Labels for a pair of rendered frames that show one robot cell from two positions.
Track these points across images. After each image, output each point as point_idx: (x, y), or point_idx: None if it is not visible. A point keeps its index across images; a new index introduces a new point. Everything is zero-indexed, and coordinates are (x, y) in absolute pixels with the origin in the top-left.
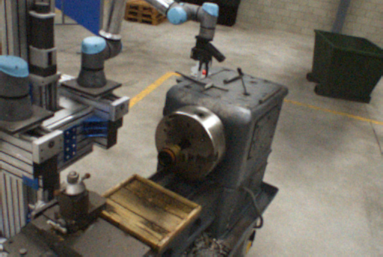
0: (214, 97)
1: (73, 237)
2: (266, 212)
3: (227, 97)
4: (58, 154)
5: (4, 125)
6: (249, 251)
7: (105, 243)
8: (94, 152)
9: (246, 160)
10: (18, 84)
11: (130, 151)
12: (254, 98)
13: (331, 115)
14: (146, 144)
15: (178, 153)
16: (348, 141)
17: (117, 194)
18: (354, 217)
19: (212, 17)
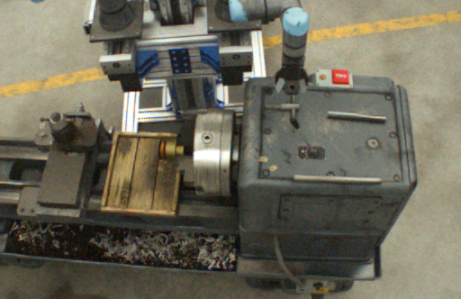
0: (261, 128)
1: (57, 152)
2: (449, 286)
3: (277, 140)
4: (140, 71)
5: (92, 30)
6: (360, 295)
7: (61, 174)
8: (376, 50)
9: (262, 218)
10: (103, 4)
11: (417, 77)
12: (306, 167)
13: None
14: (448, 83)
15: (170, 155)
16: None
17: (148, 141)
18: None
19: (286, 33)
